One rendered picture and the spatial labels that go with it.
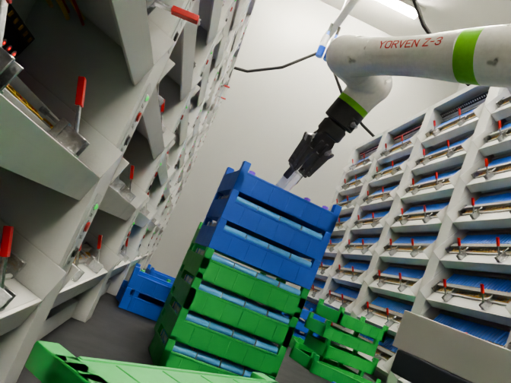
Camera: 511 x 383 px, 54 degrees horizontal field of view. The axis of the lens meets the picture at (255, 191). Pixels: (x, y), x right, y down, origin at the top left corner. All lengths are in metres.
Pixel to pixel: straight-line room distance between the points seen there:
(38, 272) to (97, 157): 0.19
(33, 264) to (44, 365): 0.42
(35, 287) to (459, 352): 0.62
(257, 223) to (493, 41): 0.67
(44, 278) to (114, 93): 0.29
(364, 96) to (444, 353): 0.75
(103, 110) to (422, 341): 0.62
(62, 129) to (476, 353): 0.62
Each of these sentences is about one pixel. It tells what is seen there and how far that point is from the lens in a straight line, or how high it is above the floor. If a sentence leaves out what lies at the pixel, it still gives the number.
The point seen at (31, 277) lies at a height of 0.17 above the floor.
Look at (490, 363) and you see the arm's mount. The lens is 0.77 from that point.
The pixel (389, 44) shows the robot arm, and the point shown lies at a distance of 1.22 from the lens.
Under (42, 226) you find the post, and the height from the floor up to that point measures 0.25.
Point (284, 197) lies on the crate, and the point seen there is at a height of 0.51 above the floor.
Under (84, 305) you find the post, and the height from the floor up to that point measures 0.04.
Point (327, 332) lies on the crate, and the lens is 2.42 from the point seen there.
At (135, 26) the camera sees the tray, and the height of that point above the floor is 0.52.
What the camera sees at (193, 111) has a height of 0.85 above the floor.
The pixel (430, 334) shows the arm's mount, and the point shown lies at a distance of 0.86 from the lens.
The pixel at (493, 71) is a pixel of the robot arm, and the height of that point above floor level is 0.83.
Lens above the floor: 0.30
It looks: 9 degrees up
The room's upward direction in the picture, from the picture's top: 23 degrees clockwise
